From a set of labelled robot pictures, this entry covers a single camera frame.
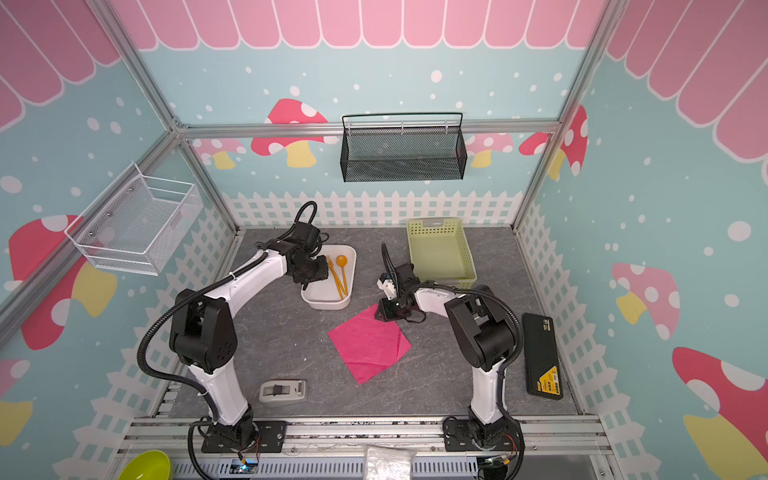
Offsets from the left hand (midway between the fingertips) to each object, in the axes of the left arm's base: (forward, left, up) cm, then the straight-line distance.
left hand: (323, 278), depth 93 cm
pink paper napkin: (-17, -15, -10) cm, 25 cm away
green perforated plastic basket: (+20, -39, -10) cm, 45 cm away
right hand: (-7, -17, -9) cm, 21 cm away
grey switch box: (-31, +7, -7) cm, 33 cm away
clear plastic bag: (-47, -21, -6) cm, 52 cm away
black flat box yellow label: (-23, -64, -7) cm, 69 cm away
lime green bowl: (-49, +33, -7) cm, 59 cm away
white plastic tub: (-1, +1, -9) cm, 9 cm away
